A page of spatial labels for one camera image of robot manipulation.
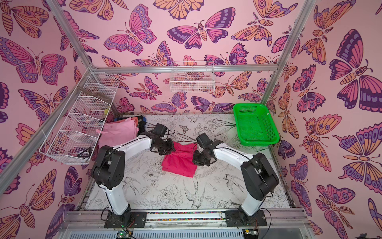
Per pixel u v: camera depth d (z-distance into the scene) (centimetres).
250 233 71
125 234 70
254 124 113
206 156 67
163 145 81
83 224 74
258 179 46
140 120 109
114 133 101
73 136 75
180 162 91
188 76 97
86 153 76
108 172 49
